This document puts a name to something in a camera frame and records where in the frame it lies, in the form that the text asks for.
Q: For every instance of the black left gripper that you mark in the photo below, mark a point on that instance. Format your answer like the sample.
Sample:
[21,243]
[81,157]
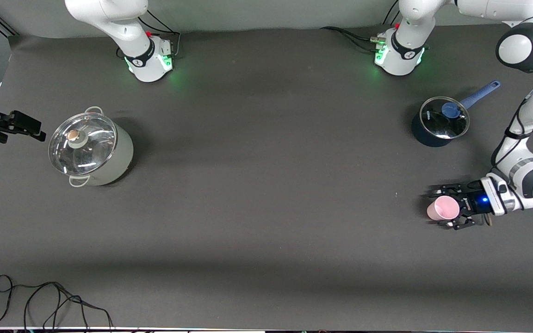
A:
[473,203]

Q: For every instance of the pink plastic cup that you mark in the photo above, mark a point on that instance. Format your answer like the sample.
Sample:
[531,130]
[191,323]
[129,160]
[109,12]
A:
[442,209]

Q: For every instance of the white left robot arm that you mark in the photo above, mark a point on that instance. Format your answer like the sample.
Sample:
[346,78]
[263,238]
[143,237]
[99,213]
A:
[521,46]

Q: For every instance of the dark blue saucepan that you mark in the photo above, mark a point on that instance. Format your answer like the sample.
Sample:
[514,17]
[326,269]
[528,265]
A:
[426,138]

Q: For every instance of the glass lid with copper knob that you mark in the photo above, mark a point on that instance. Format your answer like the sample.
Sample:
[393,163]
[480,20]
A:
[90,152]

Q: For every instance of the glass lid with blue knob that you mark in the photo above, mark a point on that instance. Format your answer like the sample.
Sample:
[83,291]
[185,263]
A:
[437,122]

